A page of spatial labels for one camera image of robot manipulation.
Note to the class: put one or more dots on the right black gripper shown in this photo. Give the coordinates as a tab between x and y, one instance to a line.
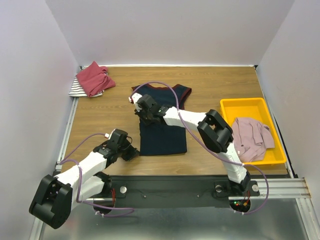
144	116

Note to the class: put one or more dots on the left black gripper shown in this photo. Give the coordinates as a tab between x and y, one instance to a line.
132	152

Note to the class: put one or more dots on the navy tank top maroon trim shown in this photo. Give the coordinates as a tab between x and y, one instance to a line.
159	139

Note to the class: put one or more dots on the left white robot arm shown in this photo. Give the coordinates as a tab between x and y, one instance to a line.
84	183

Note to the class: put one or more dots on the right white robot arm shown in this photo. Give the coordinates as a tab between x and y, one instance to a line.
209	129

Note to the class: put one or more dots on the red folded tank top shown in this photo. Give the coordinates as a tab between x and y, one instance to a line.
94	79

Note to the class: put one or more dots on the striped folded tank top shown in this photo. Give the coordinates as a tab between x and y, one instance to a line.
76	90

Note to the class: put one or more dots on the mauve tank top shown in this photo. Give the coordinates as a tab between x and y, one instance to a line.
251	138

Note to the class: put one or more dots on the yellow plastic bin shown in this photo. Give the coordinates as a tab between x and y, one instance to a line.
257	109

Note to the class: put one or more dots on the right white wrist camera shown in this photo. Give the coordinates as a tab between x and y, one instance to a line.
134	100

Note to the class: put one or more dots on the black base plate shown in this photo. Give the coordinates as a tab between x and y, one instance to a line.
179	191

